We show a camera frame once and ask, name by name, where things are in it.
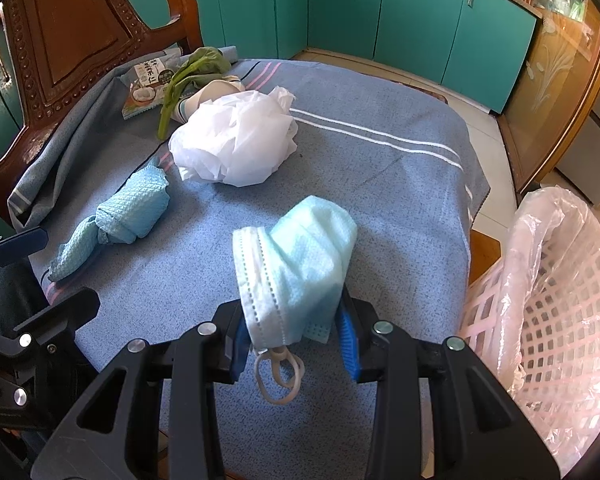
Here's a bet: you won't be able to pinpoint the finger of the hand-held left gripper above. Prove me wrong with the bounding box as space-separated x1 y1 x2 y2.
10 287 101 361
0 227 48 268

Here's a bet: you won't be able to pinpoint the blue knotted cloth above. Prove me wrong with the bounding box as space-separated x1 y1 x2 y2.
47 160 171 282

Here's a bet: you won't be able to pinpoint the green leafy vegetable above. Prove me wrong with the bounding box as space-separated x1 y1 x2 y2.
157 46 232 140

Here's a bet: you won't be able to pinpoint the teal lower cabinets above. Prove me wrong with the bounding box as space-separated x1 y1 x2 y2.
0 0 543 161

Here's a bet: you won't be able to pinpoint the person's left leg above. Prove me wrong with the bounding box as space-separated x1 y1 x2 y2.
0 264 48 333

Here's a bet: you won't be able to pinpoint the crumpled white plastic bag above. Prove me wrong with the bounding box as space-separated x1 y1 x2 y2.
168 86 300 188

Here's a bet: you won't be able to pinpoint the white plastic mesh basket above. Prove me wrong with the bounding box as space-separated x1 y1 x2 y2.
460 187 600 480

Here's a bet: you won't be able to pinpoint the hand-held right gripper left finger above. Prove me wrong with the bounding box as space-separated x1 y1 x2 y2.
27 302 253 480

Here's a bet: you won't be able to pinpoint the glass sliding door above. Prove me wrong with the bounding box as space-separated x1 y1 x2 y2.
497 0 600 196

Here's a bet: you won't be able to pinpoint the blue striped blanket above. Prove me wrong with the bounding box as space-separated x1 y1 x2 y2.
7 47 491 480

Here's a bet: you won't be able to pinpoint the blue face mask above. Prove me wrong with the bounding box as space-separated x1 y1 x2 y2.
231 196 358 406

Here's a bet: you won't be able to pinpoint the green white snack box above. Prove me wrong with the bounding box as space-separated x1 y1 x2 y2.
121 52 183 121

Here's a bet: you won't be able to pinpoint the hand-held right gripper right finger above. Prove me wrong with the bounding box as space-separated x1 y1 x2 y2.
335 287 566 480

